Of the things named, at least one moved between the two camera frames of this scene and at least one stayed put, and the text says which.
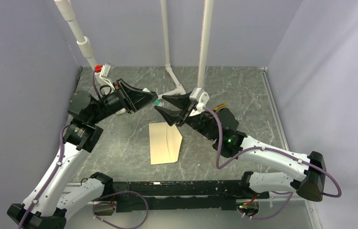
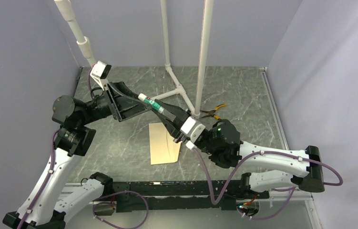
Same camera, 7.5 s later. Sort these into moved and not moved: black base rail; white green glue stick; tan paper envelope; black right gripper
Moved: white green glue stick; black right gripper
Not moved: tan paper envelope; black base rail
